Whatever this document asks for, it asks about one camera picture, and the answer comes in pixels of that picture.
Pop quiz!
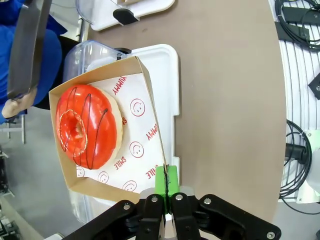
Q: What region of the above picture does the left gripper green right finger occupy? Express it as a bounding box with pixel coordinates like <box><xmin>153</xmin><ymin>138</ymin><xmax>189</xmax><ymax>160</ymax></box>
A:
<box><xmin>164</xmin><ymin>164</ymin><xmax>281</xmax><ymax>240</ymax></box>

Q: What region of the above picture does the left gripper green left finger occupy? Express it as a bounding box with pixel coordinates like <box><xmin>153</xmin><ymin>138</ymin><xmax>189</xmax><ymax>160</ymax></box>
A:
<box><xmin>61</xmin><ymin>164</ymin><xmax>168</xmax><ymax>240</ymax></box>

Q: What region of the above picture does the white paper liner red print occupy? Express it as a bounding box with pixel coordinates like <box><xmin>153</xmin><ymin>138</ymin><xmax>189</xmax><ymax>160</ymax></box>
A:
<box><xmin>74</xmin><ymin>72</ymin><xmax>166</xmax><ymax>195</ymax></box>

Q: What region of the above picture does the red glazed donut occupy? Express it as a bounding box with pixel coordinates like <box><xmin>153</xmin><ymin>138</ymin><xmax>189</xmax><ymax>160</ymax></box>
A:
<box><xmin>56</xmin><ymin>84</ymin><xmax>125</xmax><ymax>170</ymax></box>

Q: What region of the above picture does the cardboard box of red donut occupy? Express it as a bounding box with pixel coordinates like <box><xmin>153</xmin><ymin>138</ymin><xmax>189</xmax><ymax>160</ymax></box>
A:
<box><xmin>48</xmin><ymin>56</ymin><xmax>168</xmax><ymax>203</ymax></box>

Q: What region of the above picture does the grey serving tray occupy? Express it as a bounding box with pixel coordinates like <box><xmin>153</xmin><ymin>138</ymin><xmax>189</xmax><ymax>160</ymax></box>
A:
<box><xmin>6</xmin><ymin>0</ymin><xmax>53</xmax><ymax>100</ymax></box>

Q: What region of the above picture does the person in blue clothing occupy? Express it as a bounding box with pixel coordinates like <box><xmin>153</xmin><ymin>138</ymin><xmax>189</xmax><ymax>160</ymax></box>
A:
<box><xmin>0</xmin><ymin>12</ymin><xmax>63</xmax><ymax>126</ymax></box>

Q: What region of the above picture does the person's right hand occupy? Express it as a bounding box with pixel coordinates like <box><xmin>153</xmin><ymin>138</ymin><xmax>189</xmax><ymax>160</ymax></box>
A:
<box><xmin>1</xmin><ymin>93</ymin><xmax>35</xmax><ymax>120</ymax></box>

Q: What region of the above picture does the white display tray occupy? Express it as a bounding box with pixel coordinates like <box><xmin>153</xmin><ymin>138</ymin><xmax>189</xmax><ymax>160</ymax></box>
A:
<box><xmin>88</xmin><ymin>0</ymin><xmax>176</xmax><ymax>32</ymax></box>
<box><xmin>82</xmin><ymin>43</ymin><xmax>181</xmax><ymax>223</ymax></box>

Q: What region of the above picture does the clear dome lid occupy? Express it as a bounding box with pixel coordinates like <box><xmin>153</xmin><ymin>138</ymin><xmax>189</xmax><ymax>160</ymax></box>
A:
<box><xmin>65</xmin><ymin>39</ymin><xmax>133</xmax><ymax>226</ymax></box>
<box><xmin>75</xmin><ymin>0</ymin><xmax>121</xmax><ymax>25</ymax></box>

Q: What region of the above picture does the black lid hinge cap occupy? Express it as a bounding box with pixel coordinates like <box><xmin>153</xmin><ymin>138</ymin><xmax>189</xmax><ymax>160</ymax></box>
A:
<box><xmin>112</xmin><ymin>8</ymin><xmax>141</xmax><ymax>26</ymax></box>

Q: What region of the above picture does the black cable bundle with connector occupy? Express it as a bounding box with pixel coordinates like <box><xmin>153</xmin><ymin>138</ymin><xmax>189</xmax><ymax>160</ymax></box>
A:
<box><xmin>278</xmin><ymin>119</ymin><xmax>315</xmax><ymax>216</ymax></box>

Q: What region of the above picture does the white slotted base plate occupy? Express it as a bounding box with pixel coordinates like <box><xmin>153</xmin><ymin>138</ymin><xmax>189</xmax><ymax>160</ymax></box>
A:
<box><xmin>268</xmin><ymin>0</ymin><xmax>320</xmax><ymax>205</ymax></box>

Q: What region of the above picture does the black coiled cable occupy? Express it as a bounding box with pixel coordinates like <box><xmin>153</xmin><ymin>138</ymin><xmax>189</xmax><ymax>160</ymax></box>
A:
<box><xmin>274</xmin><ymin>0</ymin><xmax>320</xmax><ymax>52</ymax></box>

